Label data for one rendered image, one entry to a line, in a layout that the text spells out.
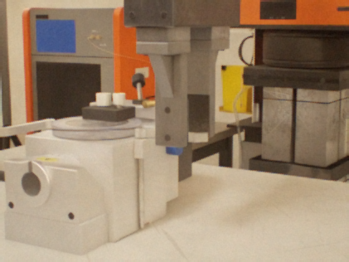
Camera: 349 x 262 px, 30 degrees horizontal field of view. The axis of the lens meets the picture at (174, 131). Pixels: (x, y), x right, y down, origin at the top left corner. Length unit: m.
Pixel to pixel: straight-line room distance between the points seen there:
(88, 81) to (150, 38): 1.38
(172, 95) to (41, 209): 0.15
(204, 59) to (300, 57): 0.43
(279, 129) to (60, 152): 0.52
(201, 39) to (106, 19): 1.27
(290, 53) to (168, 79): 0.49
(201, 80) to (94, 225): 0.16
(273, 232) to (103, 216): 0.16
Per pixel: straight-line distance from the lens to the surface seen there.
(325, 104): 1.01
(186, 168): 0.75
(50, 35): 1.98
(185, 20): 0.52
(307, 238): 0.61
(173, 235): 0.61
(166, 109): 0.55
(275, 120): 1.05
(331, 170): 1.01
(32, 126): 0.65
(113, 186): 0.58
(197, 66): 0.59
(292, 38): 1.01
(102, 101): 0.65
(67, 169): 0.55
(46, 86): 2.00
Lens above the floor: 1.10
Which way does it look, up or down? 10 degrees down
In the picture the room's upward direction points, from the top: straight up
